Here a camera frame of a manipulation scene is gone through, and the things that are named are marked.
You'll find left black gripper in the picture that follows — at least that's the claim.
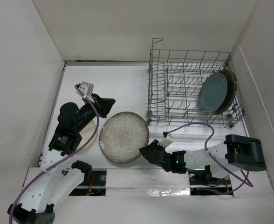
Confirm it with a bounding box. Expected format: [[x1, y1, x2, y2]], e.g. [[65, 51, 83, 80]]
[[74, 93, 115, 133]]

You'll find speckled white dark-rimmed plate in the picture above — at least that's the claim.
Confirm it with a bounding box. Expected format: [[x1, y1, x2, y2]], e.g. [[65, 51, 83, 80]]
[[99, 112, 150, 164]]

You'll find blue-grey round plate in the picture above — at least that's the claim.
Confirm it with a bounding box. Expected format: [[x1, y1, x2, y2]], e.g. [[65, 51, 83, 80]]
[[198, 73, 227, 112]]

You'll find brown glazed round plate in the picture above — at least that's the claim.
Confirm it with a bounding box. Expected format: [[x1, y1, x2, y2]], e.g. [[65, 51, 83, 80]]
[[214, 70, 237, 115]]

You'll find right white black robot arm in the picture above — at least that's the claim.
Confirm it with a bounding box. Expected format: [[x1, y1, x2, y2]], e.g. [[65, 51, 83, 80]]
[[139, 134, 266, 183]]

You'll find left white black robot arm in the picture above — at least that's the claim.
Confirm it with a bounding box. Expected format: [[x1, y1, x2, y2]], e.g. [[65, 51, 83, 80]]
[[7, 94, 116, 224]]

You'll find cream divided plate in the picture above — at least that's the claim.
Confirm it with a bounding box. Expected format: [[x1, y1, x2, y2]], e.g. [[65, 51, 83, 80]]
[[77, 120, 98, 153]]

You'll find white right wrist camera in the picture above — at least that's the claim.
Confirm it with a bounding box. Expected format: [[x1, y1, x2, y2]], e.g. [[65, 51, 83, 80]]
[[159, 132, 173, 148]]

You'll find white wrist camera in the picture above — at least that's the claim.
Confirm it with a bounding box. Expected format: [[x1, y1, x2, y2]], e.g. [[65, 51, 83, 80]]
[[75, 82, 94, 97], [159, 132, 173, 148]]

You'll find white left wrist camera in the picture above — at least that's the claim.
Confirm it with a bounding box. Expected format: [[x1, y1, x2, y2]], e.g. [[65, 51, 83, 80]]
[[75, 82, 94, 97]]

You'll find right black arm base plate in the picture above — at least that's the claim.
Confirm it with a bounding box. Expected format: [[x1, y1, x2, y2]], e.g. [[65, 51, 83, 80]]
[[189, 169, 233, 196]]

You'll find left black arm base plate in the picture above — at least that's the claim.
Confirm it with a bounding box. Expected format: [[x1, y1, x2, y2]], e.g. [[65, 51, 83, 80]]
[[69, 169, 107, 196]]

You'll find grey wire dish rack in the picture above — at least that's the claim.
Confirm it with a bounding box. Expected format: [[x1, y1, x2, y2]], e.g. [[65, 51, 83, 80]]
[[146, 38, 245, 128]]

